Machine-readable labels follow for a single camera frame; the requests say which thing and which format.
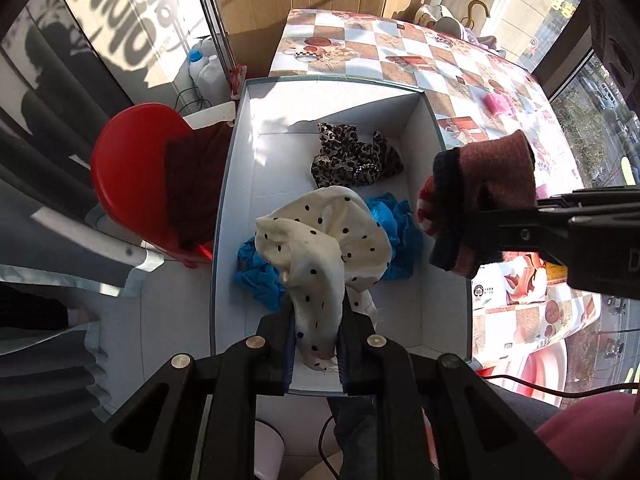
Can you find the white cup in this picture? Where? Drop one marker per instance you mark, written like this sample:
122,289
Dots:
267,450

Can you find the white plastic bottle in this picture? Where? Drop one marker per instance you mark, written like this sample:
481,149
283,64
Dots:
215,82

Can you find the white bottle blue cap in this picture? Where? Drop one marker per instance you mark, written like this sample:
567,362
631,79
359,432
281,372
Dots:
197,60

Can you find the pile of pale clothes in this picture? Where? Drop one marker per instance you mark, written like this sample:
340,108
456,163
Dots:
445,22

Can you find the blue cloth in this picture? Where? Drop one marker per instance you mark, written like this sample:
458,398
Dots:
400,230
260,280

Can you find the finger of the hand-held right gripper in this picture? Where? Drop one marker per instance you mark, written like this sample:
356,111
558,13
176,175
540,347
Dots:
505,235
575,201

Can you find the pink plastic basin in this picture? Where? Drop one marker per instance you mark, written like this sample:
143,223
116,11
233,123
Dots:
540,365

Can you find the white polka dot cloth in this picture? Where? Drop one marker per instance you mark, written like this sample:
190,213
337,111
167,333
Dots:
320,240

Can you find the person's pink garment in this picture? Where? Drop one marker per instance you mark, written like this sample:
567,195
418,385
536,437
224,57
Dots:
590,435

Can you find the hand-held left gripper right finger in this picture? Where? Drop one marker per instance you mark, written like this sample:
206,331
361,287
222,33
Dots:
355,355

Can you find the person's grey trousers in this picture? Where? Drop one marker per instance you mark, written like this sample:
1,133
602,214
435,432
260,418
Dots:
355,435

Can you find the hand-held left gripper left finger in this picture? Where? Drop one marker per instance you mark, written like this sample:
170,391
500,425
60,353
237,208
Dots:
280,350

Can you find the floral tissue pack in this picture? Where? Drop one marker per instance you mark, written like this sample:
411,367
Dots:
515,280

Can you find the white cardboard box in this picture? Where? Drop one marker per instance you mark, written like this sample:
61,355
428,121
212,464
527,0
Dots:
440,300

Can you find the red and black sock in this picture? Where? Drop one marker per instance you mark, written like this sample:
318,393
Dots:
495,170

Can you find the red plastic stool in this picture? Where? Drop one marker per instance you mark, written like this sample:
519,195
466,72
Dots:
130,170

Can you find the leopard print cloth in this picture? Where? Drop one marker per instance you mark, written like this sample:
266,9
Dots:
345,160

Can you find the checkered printed tablecloth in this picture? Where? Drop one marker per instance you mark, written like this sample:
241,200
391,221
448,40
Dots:
360,50

